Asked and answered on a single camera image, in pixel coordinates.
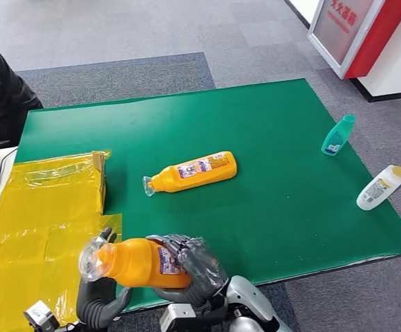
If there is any red and white cabinet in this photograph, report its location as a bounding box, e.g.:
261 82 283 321
307 0 401 80

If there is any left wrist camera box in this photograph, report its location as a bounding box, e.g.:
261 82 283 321
23 299 61 332

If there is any white bottle with yellow cap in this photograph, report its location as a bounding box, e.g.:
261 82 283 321
356 165 401 212

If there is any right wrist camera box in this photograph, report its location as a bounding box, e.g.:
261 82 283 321
159 303 205 332

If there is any green table mat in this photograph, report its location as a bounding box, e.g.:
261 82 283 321
14 77 401 315

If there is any teal plastic bottle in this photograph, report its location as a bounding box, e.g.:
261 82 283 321
321 113 356 157

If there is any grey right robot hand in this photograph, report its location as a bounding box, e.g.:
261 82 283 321
146 233 230 308

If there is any yellow wrapped cardboard box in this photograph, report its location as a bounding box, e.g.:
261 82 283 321
0 150 122 332

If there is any orange bottle with clear cap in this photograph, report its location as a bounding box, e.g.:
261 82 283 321
142 150 238 198
78 237 193 290

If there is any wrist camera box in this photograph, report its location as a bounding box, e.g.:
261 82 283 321
23 299 61 332
159 303 205 332

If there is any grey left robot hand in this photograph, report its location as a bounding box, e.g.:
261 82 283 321
76 226 134 306

